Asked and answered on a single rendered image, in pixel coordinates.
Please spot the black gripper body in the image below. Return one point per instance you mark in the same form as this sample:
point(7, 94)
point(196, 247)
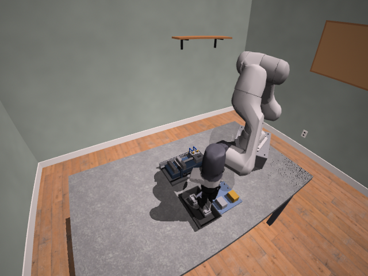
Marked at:
point(208, 190)

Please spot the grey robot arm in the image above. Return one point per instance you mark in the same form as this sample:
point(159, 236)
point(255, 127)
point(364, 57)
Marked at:
point(253, 102)

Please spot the orange-yellow block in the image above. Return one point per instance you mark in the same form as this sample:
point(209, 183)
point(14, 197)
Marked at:
point(232, 196)

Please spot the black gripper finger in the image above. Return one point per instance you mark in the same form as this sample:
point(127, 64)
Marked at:
point(212, 197)
point(202, 201)

